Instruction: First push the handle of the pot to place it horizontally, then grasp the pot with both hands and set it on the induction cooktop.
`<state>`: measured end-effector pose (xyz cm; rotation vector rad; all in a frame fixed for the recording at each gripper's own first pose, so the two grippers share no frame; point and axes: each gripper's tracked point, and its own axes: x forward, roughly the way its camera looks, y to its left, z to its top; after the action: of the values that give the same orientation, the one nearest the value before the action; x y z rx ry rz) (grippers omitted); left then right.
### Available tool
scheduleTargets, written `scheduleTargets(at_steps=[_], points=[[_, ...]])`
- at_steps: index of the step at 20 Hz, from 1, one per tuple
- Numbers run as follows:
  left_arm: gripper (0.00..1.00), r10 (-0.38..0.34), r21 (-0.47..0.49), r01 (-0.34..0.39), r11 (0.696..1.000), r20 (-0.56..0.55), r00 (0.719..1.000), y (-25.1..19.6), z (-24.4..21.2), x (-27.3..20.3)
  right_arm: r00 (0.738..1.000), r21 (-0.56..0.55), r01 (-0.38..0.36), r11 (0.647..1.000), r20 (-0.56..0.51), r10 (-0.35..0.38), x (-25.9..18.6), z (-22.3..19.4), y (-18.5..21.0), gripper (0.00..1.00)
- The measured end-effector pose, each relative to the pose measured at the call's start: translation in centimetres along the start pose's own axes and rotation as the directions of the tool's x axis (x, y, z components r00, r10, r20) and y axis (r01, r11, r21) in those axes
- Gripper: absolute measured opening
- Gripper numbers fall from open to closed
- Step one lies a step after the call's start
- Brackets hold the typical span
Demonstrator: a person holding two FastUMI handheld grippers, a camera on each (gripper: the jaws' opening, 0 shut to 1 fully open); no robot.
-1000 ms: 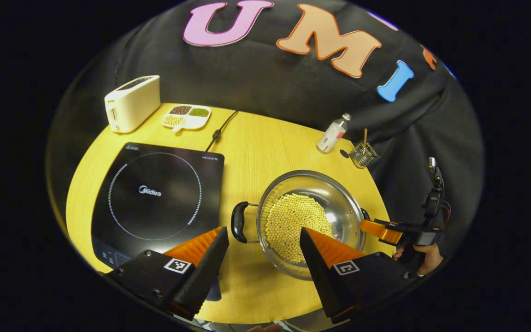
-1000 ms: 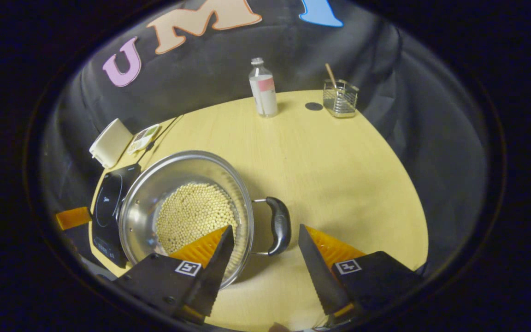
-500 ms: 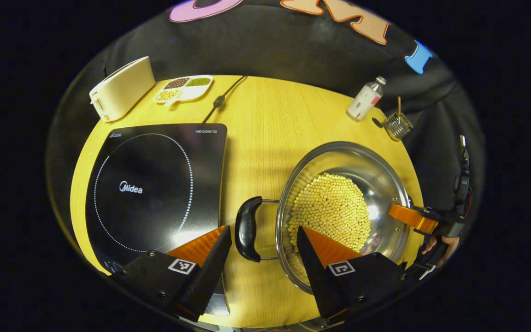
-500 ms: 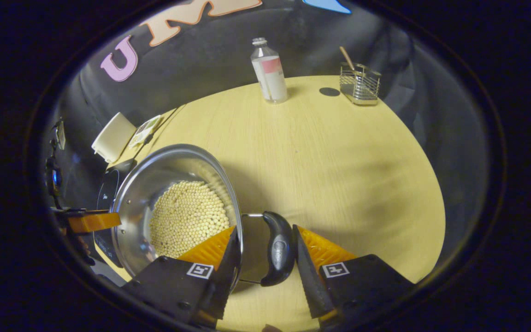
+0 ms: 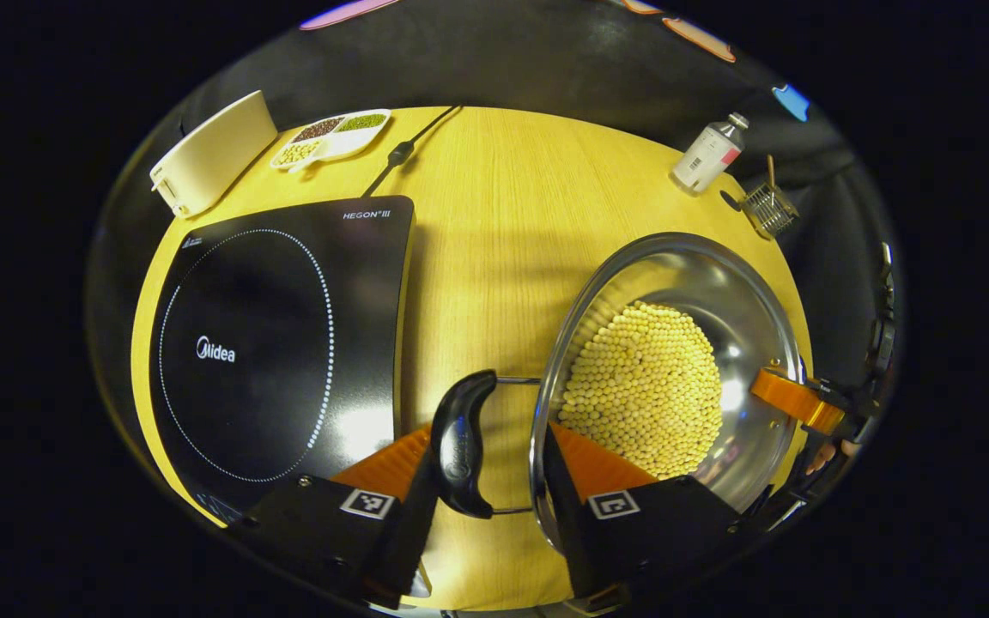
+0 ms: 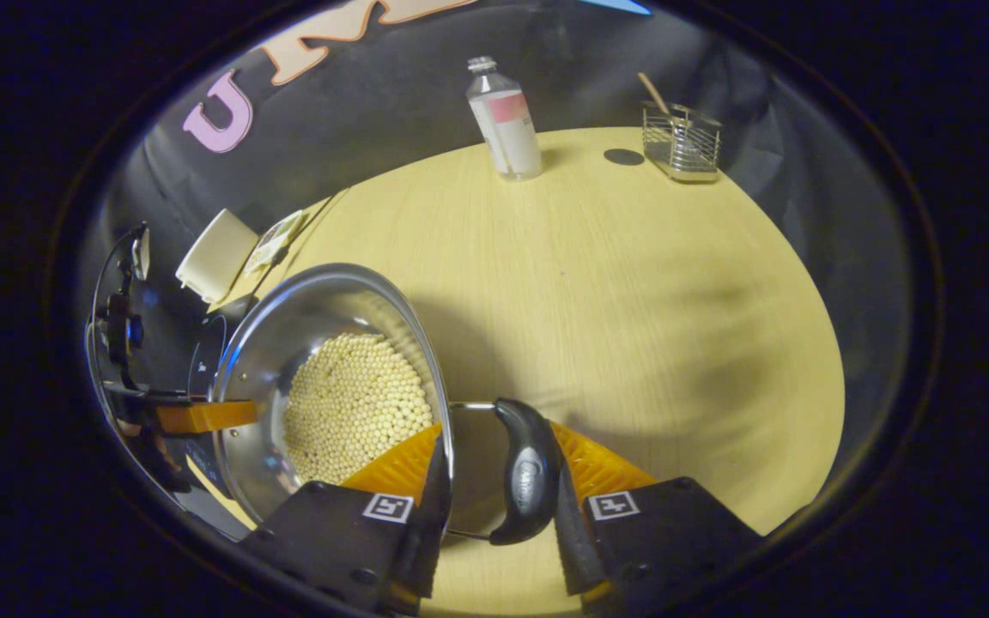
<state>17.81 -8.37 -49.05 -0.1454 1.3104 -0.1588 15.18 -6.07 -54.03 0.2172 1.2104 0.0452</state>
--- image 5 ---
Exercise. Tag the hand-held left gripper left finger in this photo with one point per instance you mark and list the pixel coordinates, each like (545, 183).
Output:
(413, 532)

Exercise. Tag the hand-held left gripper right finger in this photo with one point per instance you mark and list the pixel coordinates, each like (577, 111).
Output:
(567, 524)

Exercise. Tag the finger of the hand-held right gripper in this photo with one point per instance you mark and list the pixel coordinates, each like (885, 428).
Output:
(795, 399)

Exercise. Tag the stainless steel pot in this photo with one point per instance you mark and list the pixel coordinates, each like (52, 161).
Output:
(743, 309)

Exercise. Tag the black induction cooktop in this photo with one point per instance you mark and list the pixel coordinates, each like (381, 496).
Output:
(271, 343)

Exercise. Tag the pile of soybeans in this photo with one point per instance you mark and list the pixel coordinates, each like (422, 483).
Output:
(640, 386)

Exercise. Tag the clear glass cup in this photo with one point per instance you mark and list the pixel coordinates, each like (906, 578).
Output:
(771, 210)

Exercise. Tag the wooden stick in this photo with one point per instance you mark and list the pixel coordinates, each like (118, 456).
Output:
(771, 172)

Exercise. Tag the small black cap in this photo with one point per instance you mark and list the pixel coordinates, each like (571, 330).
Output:
(731, 201)

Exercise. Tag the clear bottle with pink label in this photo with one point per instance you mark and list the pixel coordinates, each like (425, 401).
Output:
(705, 157)

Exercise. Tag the white divided dish of beans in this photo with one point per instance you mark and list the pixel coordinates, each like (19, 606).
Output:
(331, 137)

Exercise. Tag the white countertop appliance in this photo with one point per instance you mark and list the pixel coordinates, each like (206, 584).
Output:
(215, 154)

